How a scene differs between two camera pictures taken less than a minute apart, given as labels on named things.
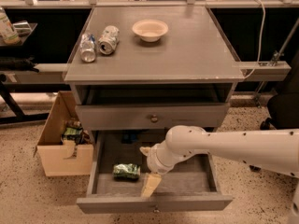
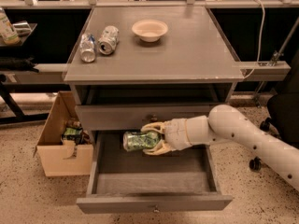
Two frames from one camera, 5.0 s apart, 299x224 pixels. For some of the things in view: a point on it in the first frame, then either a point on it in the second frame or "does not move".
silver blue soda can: [88, 48] does not move
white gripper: [153, 161] to [175, 133]
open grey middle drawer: [189, 188] does not move
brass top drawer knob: [154, 119] does not move
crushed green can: [130, 172] to [134, 141]
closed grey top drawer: [150, 117] does not move
